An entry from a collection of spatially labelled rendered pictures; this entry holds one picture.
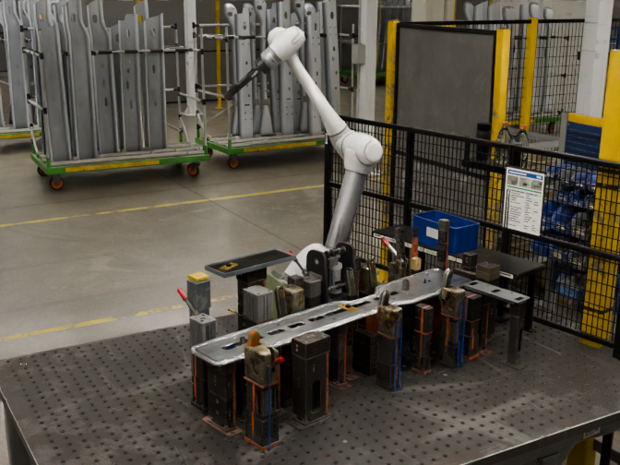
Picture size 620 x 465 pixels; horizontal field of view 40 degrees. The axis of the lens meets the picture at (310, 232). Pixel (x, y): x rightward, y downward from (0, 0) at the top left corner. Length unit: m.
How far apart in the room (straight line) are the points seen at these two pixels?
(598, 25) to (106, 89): 5.55
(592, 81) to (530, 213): 3.74
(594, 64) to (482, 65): 2.19
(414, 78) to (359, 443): 3.60
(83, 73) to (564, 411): 7.61
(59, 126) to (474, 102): 5.60
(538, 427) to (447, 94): 3.09
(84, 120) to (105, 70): 0.67
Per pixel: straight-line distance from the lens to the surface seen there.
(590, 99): 7.68
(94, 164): 9.89
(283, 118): 11.41
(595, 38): 7.64
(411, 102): 6.23
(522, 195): 4.03
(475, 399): 3.44
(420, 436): 3.16
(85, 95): 10.03
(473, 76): 5.67
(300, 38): 3.87
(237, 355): 3.02
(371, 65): 10.33
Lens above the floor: 2.25
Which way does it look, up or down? 16 degrees down
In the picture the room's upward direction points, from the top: 1 degrees clockwise
